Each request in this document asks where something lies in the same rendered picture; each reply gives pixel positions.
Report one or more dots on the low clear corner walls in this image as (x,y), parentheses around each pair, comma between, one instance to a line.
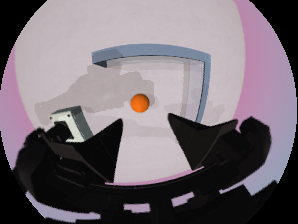
(196,71)

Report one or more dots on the dark grey wall top rail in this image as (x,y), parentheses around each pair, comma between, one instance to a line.
(161,50)

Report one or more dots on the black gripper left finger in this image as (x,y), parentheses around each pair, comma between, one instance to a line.
(99,152)

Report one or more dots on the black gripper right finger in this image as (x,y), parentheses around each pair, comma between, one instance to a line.
(197,140)

